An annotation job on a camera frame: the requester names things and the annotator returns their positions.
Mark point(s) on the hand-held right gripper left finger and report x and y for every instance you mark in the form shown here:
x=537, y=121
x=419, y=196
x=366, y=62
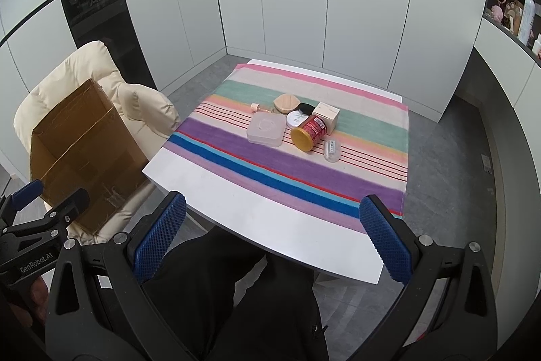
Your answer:
x=162, y=225

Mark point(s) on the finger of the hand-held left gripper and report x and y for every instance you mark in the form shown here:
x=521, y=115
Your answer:
x=74, y=200
x=25, y=192

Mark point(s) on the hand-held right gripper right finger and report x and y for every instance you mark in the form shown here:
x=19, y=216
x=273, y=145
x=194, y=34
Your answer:
x=386, y=238

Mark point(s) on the brown cardboard box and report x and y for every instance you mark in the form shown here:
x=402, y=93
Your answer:
x=84, y=141

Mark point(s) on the pale pink cosmetic box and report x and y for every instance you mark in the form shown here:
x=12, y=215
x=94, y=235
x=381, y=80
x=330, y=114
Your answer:
x=327, y=111

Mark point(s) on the beige makeup puff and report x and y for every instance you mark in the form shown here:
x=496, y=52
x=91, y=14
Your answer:
x=285, y=103

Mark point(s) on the person's left hand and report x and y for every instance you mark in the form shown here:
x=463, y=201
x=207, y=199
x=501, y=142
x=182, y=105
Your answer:
x=36, y=299

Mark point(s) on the person's legs in black pants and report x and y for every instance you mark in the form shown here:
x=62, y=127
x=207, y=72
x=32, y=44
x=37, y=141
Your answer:
x=236, y=293

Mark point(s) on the striped colourful cloth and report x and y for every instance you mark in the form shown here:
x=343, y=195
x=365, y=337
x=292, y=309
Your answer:
x=274, y=170

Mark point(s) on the red jar with yellow lid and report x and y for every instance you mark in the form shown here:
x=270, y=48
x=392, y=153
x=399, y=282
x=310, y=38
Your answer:
x=312, y=129

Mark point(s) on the translucent square plastic box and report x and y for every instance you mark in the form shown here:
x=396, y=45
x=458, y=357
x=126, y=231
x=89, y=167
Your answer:
x=266, y=129

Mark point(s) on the small beige dropper bottle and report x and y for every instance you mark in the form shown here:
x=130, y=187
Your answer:
x=258, y=107

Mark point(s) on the black makeup puff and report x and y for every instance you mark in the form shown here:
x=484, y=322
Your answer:
x=305, y=108

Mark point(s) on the black built-in appliance column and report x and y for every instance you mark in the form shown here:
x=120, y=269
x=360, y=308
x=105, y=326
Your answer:
x=93, y=5

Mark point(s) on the white cabinet doors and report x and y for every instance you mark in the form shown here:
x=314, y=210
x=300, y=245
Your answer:
x=317, y=5

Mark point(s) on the pink pompom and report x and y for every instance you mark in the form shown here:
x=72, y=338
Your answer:
x=496, y=12

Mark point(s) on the tall white bottle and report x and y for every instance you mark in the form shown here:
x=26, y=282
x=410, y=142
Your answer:
x=526, y=18

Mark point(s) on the paw-shaped brown ornament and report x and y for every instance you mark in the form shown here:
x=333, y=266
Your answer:
x=516, y=12

